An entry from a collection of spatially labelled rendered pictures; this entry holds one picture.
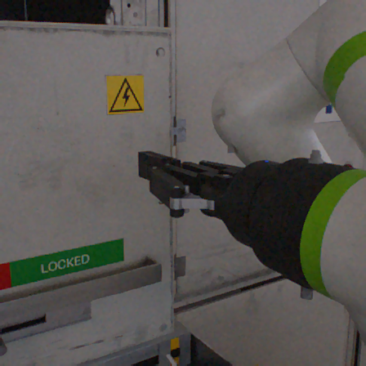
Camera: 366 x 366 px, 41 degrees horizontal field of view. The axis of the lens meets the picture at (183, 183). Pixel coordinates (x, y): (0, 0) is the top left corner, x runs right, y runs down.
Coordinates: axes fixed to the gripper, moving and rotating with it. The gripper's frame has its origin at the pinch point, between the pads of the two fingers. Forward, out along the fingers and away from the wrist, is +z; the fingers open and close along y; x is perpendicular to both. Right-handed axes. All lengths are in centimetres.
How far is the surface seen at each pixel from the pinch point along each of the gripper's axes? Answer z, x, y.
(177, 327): 14.4, -30.5, 11.7
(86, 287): 9.5, -16.9, -5.6
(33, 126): 13.4, 4.0, -9.8
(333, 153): 38, -11, 75
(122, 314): 13.5, -24.8, 1.5
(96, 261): 13.4, -15.4, -2.3
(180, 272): 38, -33, 27
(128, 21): 39.9, 19.2, 17.1
